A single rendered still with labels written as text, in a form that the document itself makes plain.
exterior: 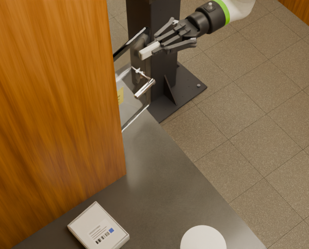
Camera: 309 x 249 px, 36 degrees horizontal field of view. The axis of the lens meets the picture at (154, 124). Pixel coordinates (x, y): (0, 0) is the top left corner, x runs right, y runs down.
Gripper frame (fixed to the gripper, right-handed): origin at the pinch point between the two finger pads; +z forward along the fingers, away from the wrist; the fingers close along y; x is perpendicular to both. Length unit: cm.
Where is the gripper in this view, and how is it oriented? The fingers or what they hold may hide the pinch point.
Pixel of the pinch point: (149, 50)
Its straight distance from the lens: 144.6
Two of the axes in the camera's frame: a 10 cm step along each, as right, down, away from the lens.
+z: -8.1, 5.0, -3.1
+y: 5.9, 6.9, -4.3
